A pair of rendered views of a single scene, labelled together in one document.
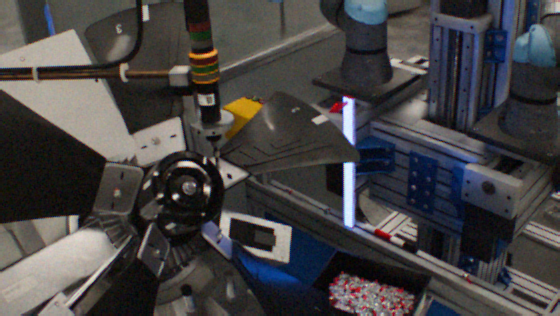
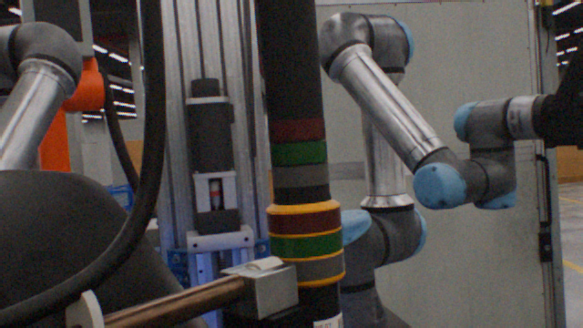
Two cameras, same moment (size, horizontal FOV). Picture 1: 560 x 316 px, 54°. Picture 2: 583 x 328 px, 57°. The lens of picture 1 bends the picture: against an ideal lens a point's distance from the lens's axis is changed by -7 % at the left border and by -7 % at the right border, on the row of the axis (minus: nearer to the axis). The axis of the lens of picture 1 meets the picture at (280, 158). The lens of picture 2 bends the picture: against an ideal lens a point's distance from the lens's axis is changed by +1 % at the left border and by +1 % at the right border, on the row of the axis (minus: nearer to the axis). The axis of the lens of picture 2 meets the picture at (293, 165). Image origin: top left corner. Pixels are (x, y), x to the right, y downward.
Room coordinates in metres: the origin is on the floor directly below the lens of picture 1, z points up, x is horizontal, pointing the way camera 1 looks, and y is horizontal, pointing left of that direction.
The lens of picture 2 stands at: (0.67, 0.37, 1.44)
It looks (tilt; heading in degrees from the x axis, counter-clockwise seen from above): 3 degrees down; 302
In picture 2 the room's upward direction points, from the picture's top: 5 degrees counter-clockwise
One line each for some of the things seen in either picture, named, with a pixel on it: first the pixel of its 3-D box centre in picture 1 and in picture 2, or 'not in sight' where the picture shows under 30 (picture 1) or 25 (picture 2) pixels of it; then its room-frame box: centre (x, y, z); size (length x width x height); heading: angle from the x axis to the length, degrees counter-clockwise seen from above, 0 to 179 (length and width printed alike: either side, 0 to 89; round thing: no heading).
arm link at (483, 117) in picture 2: not in sight; (489, 123); (0.88, -0.63, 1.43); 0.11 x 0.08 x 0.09; 159
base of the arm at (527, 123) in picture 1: (531, 108); (348, 302); (1.17, -0.60, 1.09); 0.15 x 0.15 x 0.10
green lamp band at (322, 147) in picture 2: (200, 32); (298, 152); (0.84, 0.10, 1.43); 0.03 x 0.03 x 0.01
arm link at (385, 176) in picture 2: not in sight; (381, 140); (1.12, -0.73, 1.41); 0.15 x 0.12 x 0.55; 69
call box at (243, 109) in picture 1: (259, 126); not in sight; (1.30, 0.05, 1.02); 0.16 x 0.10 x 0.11; 43
